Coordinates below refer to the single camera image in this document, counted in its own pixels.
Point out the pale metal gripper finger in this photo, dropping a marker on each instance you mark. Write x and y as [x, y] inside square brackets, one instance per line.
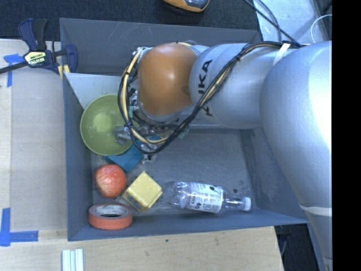
[123, 140]
[119, 130]

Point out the green bowl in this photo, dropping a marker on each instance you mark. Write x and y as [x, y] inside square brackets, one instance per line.
[98, 123]

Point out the red apple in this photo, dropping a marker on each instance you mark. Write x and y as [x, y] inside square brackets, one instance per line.
[110, 181]

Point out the yellow cube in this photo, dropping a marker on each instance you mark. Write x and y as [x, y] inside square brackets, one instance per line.
[143, 191]

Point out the grey metal bin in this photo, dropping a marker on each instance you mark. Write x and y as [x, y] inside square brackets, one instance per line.
[208, 157]

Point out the orange tape roll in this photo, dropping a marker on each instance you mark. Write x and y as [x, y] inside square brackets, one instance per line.
[110, 220]

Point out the pale wood board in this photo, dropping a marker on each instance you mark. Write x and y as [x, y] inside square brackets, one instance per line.
[38, 151]

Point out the clear plastic bottle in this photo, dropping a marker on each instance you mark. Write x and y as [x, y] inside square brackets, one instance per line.
[201, 197]

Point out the black cylinder on white bracket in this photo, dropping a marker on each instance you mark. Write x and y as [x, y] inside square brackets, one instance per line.
[149, 155]

